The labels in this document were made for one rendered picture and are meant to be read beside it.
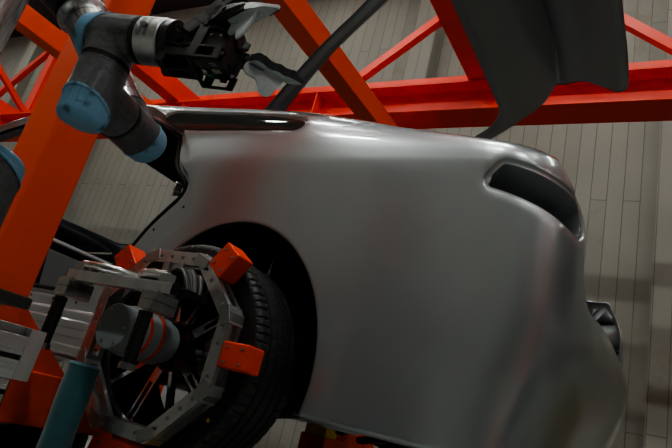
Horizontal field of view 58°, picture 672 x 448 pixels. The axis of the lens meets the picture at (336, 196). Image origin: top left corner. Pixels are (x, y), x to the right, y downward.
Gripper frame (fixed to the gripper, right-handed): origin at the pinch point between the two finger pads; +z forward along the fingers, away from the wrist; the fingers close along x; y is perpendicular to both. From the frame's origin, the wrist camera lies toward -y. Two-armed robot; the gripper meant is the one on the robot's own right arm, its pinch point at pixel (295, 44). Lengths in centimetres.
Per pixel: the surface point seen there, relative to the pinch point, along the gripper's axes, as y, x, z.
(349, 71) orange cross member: -173, -203, -72
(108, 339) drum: 32, -85, -64
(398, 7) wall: -536, -485, -151
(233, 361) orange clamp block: 28, -90, -30
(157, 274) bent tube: 15, -75, -52
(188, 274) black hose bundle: 11, -81, -47
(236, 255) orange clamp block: -1, -89, -40
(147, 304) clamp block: 24, -72, -50
